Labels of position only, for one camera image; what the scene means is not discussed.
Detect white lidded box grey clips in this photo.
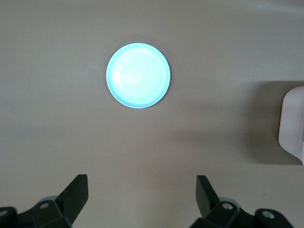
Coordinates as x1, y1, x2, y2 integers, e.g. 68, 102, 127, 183
278, 85, 304, 166

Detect brown table mat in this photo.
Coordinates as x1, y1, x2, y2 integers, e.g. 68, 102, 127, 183
0, 0, 304, 228

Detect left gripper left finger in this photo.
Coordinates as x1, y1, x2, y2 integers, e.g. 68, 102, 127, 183
0, 174, 90, 228

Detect light blue round plate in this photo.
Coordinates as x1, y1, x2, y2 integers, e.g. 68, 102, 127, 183
106, 42, 171, 109

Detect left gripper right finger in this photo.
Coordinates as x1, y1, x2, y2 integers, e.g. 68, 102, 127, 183
190, 175, 295, 228

